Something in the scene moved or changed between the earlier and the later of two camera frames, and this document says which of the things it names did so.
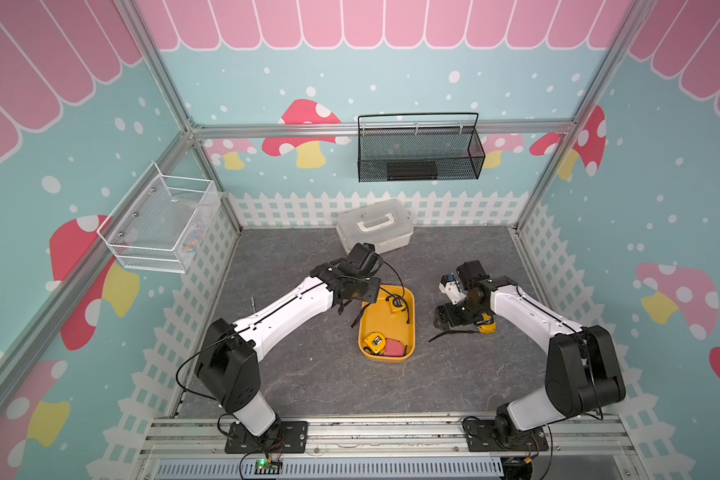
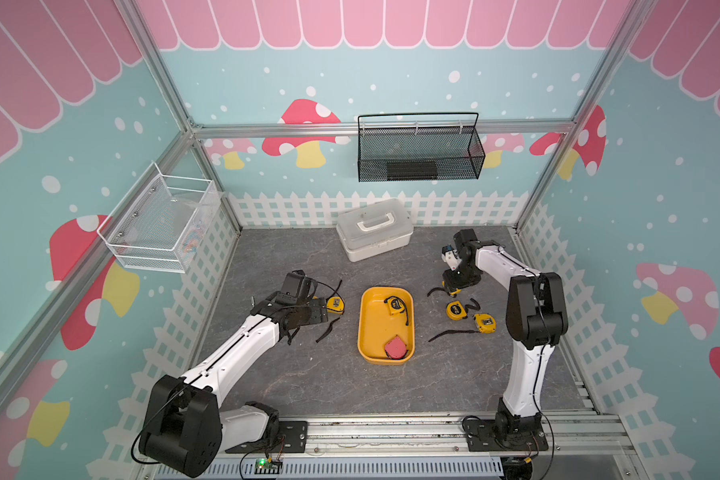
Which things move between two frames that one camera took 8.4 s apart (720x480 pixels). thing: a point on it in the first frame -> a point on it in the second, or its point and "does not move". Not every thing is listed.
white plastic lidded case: x=385 y=224 does not move
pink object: x=393 y=348 does not move
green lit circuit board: x=267 y=467 does not move
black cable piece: x=486 y=329 does not move
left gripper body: x=367 y=289 -> x=312 y=313
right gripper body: x=461 y=313 -> x=460 y=278
